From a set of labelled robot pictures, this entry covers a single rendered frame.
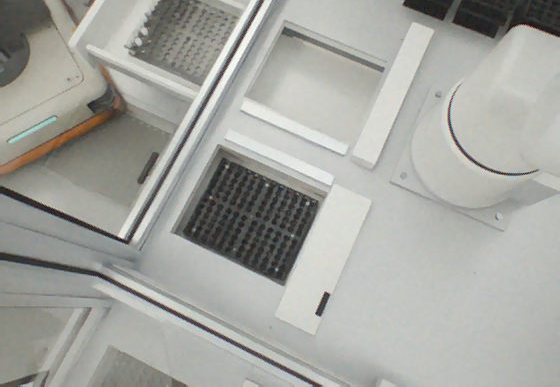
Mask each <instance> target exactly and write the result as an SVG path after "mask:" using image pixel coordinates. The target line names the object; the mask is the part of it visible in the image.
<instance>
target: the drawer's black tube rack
mask: <svg viewBox="0 0 560 387"><path fill-rule="evenodd" d="M231 164H235V165H236V166H234V165H231ZM240 167H241V168H243V170H241V169H239V168H240ZM226 168H227V169H226V170H225V171H224V173H223V175H222V173H221V172H218V174H217V177H221V176H222V178H221V180H220V182H219V184H218V185H217V187H216V189H215V192H214V193H213V195H212V196H211V197H209V196H207V195H206V194H204V195H206V196H207V197H209V198H210V200H209V202H208V204H207V208H205V205H204V204H201V206H200V209H203V208H205V210H204V212H203V214H202V215H201V217H200V219H199V223H198V224H197V226H196V227H195V229H193V232H192V234H191V236H189V235H186V234H185V235H186V236H189V237H191V238H194V239H196V240H198V241H199V242H201V243H203V244H205V245H208V246H210V247H212V248H214V249H216V250H218V251H220V252H222V253H225V254H227V255H229V256H230V257H232V258H234V259H236V260H240V261H242V262H244V263H245V264H247V265H249V266H251V267H252V268H256V269H258V270H260V271H261V272H263V273H266V274H267V275H271V276H273V277H275V278H276V279H278V280H280V281H283V278H284V276H285V275H286V273H287V271H288V269H289V267H290V263H291V261H292V260H293V258H294V255H295V253H296V252H297V250H298V246H299V244H300V242H301V240H302V238H303V237H304V235H305V230H306V229H307V227H308V225H309V223H310V221H311V219H312V215H313V214H314V212H315V209H316V208H317V206H318V203H319V200H315V199H312V198H311V197H309V196H307V195H305V194H303V193H299V192H297V191H296V190H293V189H291V188H290V187H288V186H286V185H282V184H280V183H278V182H276V181H274V180H272V179H270V178H267V177H264V176H262V175H260V174H259V173H257V172H254V171H252V170H249V169H247V168H245V167H243V166H241V165H239V164H237V163H233V162H231V161H230V163H229V165H227V166H226ZM247 170H249V171H251V173H249V172H247ZM255 174H257V175H258V176H259V177H257V176H255ZM262 178H266V179H267V180H265V179H262ZM273 182H275V184H276V185H275V184H272V183H273ZM281 185H282V186H283V187H284V188H282V187H280V186H281ZM288 190H291V191H292V193H291V192H290V191H288ZM296 193H299V194H300V196H299V195H297V194H296ZM303 197H307V198H308V200H307V199H305V198H303ZM312 200H315V202H316V203H315V202H312Z"/></svg>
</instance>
